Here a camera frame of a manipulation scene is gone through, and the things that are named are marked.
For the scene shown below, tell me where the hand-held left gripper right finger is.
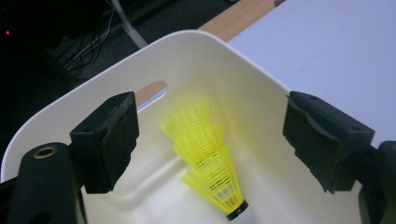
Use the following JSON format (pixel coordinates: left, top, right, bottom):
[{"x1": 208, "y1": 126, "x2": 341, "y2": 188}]
[{"x1": 282, "y1": 91, "x2": 375, "y2": 194}]

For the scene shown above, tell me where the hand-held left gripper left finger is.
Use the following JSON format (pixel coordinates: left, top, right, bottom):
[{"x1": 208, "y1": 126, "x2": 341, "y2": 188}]
[{"x1": 69, "y1": 91, "x2": 140, "y2": 194}]

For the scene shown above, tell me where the yellow plastic shuttlecock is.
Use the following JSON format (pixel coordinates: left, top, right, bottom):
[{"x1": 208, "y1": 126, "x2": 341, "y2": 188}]
[
  {"x1": 181, "y1": 146, "x2": 250, "y2": 222},
  {"x1": 161, "y1": 102, "x2": 225, "y2": 147},
  {"x1": 172, "y1": 122, "x2": 232, "y2": 175}
]

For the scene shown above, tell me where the white plastic storage bin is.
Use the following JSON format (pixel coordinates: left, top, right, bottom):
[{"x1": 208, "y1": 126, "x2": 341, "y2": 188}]
[{"x1": 0, "y1": 29, "x2": 363, "y2": 224}]

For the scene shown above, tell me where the bundle of floor cables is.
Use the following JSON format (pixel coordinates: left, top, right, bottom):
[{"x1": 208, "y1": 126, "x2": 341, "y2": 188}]
[{"x1": 46, "y1": 8, "x2": 117, "y2": 80}]

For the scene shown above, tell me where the grey metal table frame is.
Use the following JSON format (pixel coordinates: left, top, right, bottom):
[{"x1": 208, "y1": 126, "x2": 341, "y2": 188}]
[{"x1": 108, "y1": 0, "x2": 149, "y2": 49}]

